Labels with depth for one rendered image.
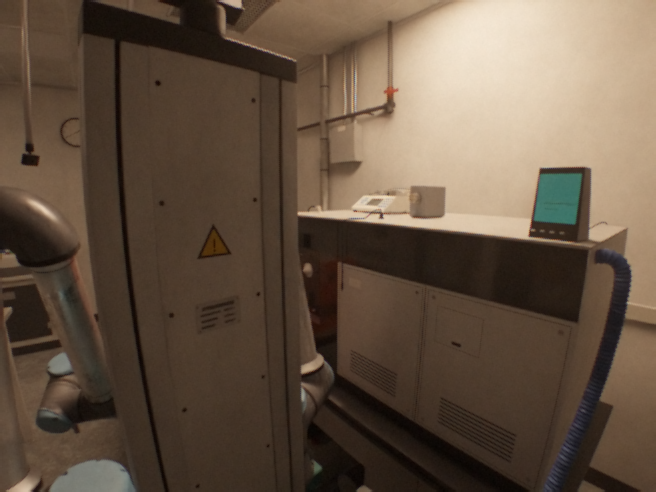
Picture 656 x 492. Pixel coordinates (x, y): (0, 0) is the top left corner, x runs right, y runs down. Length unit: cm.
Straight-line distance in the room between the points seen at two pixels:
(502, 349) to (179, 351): 72
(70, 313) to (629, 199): 209
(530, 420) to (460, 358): 23
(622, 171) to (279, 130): 164
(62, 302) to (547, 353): 105
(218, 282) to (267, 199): 16
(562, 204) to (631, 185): 109
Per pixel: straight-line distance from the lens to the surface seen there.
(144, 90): 51
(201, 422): 63
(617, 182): 193
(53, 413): 110
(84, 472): 88
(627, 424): 221
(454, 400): 104
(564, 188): 86
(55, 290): 79
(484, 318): 90
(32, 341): 419
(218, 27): 58
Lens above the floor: 154
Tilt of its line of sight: 9 degrees down
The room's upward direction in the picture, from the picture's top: straight up
